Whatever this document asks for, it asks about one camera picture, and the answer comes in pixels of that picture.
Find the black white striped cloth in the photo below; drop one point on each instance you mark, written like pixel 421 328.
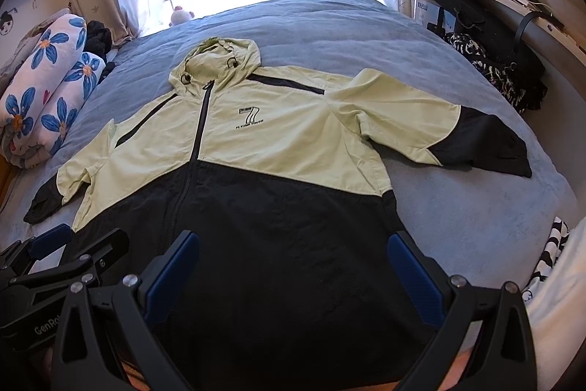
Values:
pixel 552 250

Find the yellow and black hooded jacket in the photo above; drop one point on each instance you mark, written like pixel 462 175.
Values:
pixel 276 169

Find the upper blue flower pillow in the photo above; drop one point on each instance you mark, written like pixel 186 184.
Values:
pixel 58 49

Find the black white patterned cloth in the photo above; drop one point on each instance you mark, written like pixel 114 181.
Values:
pixel 522 90

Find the white blue box by bed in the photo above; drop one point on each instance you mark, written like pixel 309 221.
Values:
pixel 426 12

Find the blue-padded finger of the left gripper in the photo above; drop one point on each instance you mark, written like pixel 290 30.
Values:
pixel 50 241

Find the lower blue flower pillow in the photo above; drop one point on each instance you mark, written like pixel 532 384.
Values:
pixel 56 118

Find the cartoon wall sticker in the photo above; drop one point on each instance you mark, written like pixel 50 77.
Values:
pixel 7 21

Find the white pink plush toy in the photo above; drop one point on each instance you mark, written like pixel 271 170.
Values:
pixel 180 16

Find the blue flower pillow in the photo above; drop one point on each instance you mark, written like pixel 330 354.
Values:
pixel 58 49
pixel 56 118

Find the grey bed blanket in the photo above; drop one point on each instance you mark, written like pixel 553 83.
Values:
pixel 485 226

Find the dark clothes pile by pillows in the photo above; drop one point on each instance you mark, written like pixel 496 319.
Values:
pixel 99 42

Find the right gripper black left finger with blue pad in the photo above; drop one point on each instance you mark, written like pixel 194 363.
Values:
pixel 98 325

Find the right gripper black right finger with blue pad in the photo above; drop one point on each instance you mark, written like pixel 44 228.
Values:
pixel 502 357

